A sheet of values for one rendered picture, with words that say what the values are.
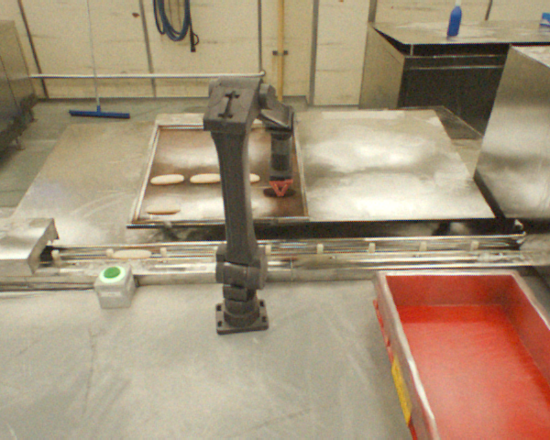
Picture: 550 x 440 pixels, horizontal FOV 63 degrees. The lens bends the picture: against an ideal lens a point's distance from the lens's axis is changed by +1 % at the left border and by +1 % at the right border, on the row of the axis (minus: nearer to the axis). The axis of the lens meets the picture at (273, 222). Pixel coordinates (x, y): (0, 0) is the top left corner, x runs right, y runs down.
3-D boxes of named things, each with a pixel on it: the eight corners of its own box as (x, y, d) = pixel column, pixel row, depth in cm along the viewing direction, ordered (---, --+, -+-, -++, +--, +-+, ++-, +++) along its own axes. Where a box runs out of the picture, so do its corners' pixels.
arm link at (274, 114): (206, 105, 80) (265, 110, 78) (209, 72, 79) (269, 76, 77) (262, 127, 122) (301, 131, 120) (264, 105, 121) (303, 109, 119)
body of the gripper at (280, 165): (291, 159, 133) (291, 138, 128) (291, 181, 126) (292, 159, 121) (269, 159, 133) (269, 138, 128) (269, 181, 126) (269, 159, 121)
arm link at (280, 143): (269, 135, 119) (290, 137, 118) (274, 121, 124) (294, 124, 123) (269, 156, 124) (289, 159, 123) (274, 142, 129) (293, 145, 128)
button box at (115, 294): (100, 319, 109) (90, 285, 103) (109, 297, 116) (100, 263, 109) (134, 318, 109) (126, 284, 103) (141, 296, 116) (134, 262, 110)
